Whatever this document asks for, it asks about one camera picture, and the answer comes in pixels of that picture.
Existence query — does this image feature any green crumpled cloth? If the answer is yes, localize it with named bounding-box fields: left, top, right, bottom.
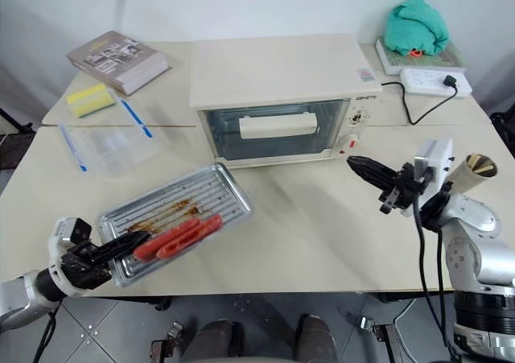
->
left=384, top=0, right=451, bottom=57

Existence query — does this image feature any red sausage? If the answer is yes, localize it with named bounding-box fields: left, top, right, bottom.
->
left=156, top=213, right=224, bottom=260
left=133, top=217, right=202, bottom=262

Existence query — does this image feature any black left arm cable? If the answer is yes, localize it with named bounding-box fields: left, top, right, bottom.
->
left=32, top=311, right=57, bottom=363

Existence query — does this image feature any thick grey book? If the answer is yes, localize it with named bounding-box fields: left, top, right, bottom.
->
left=65, top=31, right=172, bottom=97

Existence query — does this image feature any clear plastic zip bag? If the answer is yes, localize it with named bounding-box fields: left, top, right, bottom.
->
left=58, top=97, right=159, bottom=179

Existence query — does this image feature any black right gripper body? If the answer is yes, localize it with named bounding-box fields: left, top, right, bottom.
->
left=378, top=163, right=428, bottom=216

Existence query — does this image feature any beige cardboard tube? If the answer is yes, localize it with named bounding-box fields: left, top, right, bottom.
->
left=447, top=153, right=498, bottom=197

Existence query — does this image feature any white power strip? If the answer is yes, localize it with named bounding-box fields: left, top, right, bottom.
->
left=400, top=68, right=472, bottom=97

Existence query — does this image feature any yellow green sponge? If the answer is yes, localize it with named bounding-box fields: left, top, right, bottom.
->
left=66, top=84, right=115, bottom=119

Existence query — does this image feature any silver ribbed baking tray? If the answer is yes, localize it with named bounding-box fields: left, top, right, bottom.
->
left=96, top=163, right=254, bottom=288

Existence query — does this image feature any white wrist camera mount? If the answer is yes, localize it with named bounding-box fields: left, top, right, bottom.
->
left=47, top=217, right=93, bottom=286
left=414, top=136, right=455, bottom=192

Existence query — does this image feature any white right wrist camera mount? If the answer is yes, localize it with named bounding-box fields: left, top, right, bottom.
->
left=414, top=136, right=455, bottom=192

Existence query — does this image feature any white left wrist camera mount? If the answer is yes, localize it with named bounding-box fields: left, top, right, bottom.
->
left=47, top=217, right=93, bottom=286

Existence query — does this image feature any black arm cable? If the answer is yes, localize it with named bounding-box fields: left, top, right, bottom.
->
left=412, top=201, right=459, bottom=360
left=32, top=311, right=57, bottom=363

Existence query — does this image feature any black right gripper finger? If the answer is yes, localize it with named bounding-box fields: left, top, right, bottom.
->
left=346, top=155, right=404, bottom=179
left=348, top=163, right=398, bottom=192

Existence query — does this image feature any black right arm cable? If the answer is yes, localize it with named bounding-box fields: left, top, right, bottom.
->
left=412, top=201, right=459, bottom=360

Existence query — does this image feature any green-covered white book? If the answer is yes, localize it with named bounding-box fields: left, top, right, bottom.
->
left=374, top=35, right=468, bottom=77

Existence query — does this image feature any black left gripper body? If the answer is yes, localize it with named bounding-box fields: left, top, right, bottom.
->
left=59, top=243, right=114, bottom=291

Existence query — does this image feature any cream oven door handle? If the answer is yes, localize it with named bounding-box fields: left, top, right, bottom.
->
left=238, top=112, right=318, bottom=139

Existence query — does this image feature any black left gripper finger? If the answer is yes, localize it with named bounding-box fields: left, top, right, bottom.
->
left=94, top=240, right=141, bottom=262
left=114, top=229, right=150, bottom=246

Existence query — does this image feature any dark rounded shape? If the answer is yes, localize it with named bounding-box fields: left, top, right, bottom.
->
left=295, top=313, right=338, bottom=363
left=188, top=318, right=245, bottom=363

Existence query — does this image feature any oven control dial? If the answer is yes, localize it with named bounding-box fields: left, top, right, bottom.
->
left=348, top=105, right=369, bottom=129

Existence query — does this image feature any metal table caster bracket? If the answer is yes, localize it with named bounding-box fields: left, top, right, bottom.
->
left=164, top=320, right=184, bottom=342
left=358, top=316, right=383, bottom=336

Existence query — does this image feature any black oven power cable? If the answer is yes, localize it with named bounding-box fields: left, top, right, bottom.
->
left=381, top=80, right=456, bottom=126

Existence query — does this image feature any glass oven door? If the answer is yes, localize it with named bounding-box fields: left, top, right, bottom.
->
left=197, top=97, right=351, bottom=163

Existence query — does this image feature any cream toaster oven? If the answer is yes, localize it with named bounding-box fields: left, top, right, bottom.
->
left=188, top=35, right=383, bottom=170

